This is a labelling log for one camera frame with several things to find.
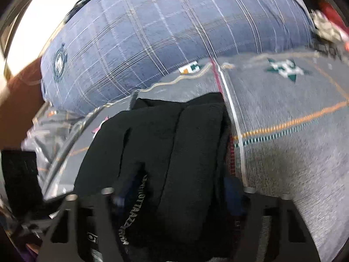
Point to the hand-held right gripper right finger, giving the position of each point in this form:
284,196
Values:
235,196

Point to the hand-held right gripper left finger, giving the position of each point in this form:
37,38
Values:
103,213

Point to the black pants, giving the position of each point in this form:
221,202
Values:
174,155

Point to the brown headboard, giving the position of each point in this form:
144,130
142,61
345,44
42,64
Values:
21,109

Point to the grey patterned bedsheet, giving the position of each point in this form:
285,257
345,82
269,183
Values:
294,147

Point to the black packet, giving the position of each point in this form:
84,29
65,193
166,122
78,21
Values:
325,47

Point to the dark cloth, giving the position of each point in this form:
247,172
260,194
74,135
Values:
79,2

